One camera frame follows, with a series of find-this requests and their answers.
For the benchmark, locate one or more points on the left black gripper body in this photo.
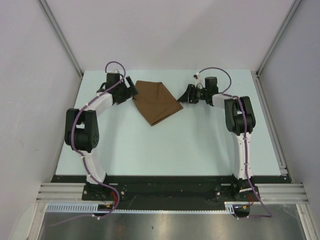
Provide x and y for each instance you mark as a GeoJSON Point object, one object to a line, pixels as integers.
{"type": "Point", "coordinates": [124, 93]}

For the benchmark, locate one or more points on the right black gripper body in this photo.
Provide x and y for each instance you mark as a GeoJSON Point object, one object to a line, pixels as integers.
{"type": "Point", "coordinates": [197, 94]}

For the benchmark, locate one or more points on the brown cloth napkin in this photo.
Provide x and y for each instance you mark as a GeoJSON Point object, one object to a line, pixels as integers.
{"type": "Point", "coordinates": [155, 102]}

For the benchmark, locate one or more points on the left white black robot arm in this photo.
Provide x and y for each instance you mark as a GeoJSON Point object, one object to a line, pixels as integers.
{"type": "Point", "coordinates": [82, 129]}

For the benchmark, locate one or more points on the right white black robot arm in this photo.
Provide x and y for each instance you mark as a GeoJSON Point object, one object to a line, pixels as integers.
{"type": "Point", "coordinates": [239, 120]}

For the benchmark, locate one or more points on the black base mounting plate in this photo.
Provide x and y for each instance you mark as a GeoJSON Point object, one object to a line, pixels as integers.
{"type": "Point", "coordinates": [219, 188]}

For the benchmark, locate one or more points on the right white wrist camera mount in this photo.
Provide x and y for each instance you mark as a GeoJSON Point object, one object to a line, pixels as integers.
{"type": "Point", "coordinates": [198, 80]}

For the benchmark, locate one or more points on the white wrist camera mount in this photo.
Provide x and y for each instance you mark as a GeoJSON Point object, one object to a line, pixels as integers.
{"type": "Point", "coordinates": [198, 80]}
{"type": "Point", "coordinates": [115, 71]}

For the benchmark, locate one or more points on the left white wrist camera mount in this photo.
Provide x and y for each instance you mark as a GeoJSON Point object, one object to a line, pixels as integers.
{"type": "Point", "coordinates": [115, 71]}

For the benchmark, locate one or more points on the right side aluminium rail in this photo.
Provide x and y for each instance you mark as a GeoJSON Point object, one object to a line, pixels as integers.
{"type": "Point", "coordinates": [277, 147]}

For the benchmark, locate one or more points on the aluminium rail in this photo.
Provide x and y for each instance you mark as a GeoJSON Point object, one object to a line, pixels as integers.
{"type": "Point", "coordinates": [277, 147]}
{"type": "Point", "coordinates": [288, 193]}

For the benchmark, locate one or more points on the left aluminium corner post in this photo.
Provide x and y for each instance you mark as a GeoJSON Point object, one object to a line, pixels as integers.
{"type": "Point", "coordinates": [49, 15]}

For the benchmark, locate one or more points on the aluminium corner post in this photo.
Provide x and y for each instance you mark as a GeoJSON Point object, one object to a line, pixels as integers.
{"type": "Point", "coordinates": [278, 36]}
{"type": "Point", "coordinates": [49, 15]}

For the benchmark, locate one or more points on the aluminium front rail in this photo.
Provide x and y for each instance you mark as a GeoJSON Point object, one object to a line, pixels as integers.
{"type": "Point", "coordinates": [288, 193]}

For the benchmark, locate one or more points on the right aluminium corner post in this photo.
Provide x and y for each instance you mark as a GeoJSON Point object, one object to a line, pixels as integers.
{"type": "Point", "coordinates": [278, 36]}

